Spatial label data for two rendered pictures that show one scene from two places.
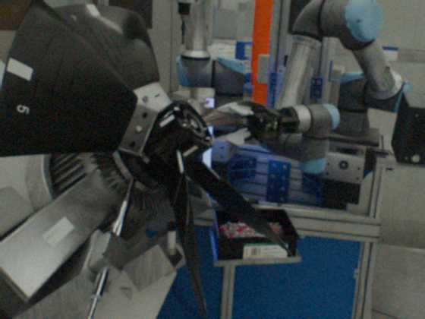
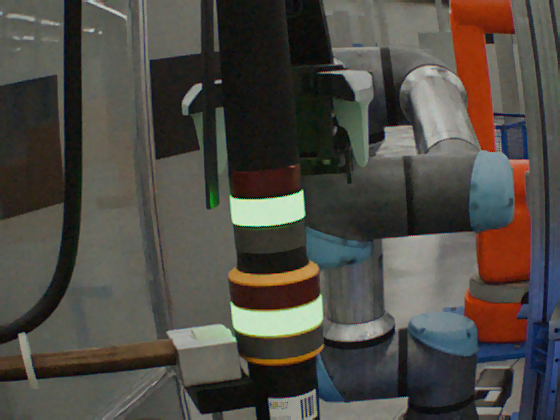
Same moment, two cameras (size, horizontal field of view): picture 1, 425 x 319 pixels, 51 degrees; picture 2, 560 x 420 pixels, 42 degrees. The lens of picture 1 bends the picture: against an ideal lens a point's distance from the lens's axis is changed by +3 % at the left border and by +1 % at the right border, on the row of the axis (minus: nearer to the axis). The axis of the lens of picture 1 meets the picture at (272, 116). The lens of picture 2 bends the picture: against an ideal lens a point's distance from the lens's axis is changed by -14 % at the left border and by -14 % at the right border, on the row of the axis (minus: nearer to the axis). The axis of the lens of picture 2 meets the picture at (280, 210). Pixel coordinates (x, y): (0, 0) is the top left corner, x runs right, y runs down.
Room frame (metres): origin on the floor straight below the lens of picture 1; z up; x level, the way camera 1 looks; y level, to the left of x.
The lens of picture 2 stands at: (0.55, 0.09, 1.68)
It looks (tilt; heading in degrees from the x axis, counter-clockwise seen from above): 11 degrees down; 16
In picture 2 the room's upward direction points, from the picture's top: 5 degrees counter-clockwise
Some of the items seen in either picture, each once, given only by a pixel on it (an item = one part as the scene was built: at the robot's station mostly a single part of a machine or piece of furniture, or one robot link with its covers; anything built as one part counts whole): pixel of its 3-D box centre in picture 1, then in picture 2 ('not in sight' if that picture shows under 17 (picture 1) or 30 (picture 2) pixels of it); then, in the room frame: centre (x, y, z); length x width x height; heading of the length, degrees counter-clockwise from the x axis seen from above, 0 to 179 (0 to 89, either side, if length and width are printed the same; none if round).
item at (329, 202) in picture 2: not in sight; (346, 200); (1.30, 0.24, 1.54); 0.11 x 0.08 x 0.11; 98
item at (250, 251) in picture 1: (253, 233); not in sight; (1.12, 0.03, 0.85); 0.22 x 0.17 x 0.07; 103
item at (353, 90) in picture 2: not in sight; (354, 119); (1.05, 0.18, 1.64); 0.09 x 0.03 x 0.06; 30
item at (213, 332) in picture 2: not in sight; (211, 346); (0.91, 0.23, 1.54); 0.02 x 0.02 x 0.02; 33
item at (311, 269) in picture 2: not in sight; (276, 310); (0.93, 0.20, 1.56); 0.04 x 0.04 x 0.05
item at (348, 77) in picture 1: (357, 88); not in sight; (1.62, -0.31, 1.20); 0.13 x 0.12 x 0.14; 52
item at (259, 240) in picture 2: not in sight; (269, 232); (0.93, 0.20, 1.60); 0.03 x 0.03 x 0.01
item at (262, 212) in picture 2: not in sight; (267, 205); (0.93, 0.20, 1.61); 0.03 x 0.03 x 0.01
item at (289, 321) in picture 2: not in sight; (276, 310); (0.93, 0.20, 1.56); 0.04 x 0.04 x 0.01
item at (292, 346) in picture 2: not in sight; (279, 334); (0.93, 0.20, 1.54); 0.04 x 0.04 x 0.01
